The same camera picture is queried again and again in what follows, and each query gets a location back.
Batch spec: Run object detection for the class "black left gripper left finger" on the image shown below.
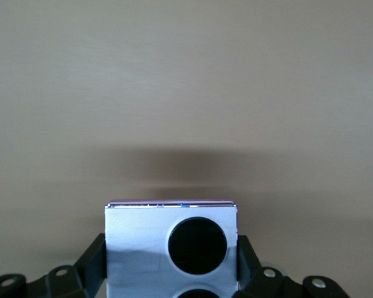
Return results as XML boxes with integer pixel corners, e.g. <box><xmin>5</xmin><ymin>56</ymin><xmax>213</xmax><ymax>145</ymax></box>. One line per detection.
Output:
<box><xmin>0</xmin><ymin>232</ymin><xmax>107</xmax><ymax>298</ymax></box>

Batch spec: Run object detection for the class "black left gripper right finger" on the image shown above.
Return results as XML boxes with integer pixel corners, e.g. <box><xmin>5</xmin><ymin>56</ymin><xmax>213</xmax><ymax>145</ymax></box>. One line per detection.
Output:
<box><xmin>236</xmin><ymin>235</ymin><xmax>349</xmax><ymax>298</ymax></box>

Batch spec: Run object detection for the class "lavender flip phone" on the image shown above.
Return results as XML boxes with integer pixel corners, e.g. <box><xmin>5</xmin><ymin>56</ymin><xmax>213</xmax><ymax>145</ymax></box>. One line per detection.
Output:
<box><xmin>104</xmin><ymin>198</ymin><xmax>239</xmax><ymax>298</ymax></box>

